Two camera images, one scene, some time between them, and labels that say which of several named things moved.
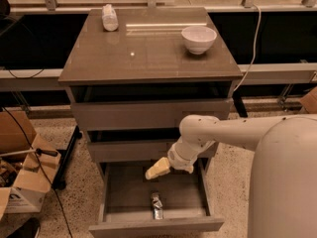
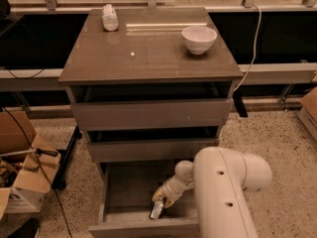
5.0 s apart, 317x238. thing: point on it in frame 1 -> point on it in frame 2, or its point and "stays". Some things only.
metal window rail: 262,73 stays
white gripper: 178,158 -> 168,191
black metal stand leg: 59,182 stays
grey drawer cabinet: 132,88 stays
